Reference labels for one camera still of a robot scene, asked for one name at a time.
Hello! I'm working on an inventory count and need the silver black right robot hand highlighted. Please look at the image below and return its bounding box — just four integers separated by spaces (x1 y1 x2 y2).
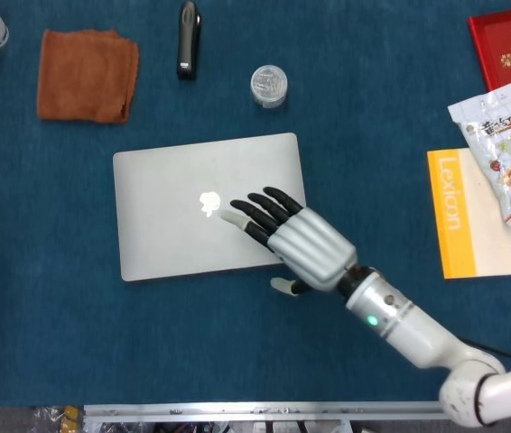
218 186 358 298

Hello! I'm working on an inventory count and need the silver Apple laptop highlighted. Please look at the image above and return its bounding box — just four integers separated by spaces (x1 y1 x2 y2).
112 132 308 283

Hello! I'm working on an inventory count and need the yellow Lexicon notebook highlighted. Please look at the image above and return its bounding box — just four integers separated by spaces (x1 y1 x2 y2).
426 147 511 281

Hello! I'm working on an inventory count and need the brown folded cloth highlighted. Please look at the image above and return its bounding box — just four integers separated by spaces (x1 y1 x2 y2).
36 28 141 124

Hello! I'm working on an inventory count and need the clear round plastic container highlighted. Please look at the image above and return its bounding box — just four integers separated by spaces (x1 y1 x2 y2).
250 64 290 109

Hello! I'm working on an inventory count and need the blue felt tablecloth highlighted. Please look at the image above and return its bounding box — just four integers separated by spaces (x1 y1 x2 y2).
0 0 511 408

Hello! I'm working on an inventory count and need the peanut snack bag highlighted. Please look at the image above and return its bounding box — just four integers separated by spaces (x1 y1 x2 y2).
447 81 511 226

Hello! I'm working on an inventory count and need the clear plastic bag yellow item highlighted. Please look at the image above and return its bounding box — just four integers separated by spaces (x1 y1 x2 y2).
29 404 86 433

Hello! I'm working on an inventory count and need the black stapler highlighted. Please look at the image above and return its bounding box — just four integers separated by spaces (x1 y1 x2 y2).
175 0 203 82

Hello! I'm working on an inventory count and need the aluminium frame rail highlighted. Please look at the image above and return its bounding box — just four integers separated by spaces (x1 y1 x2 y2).
82 400 447 424

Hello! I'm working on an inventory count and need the black red cable bundle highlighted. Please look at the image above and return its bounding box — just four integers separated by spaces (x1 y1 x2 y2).
151 421 238 433

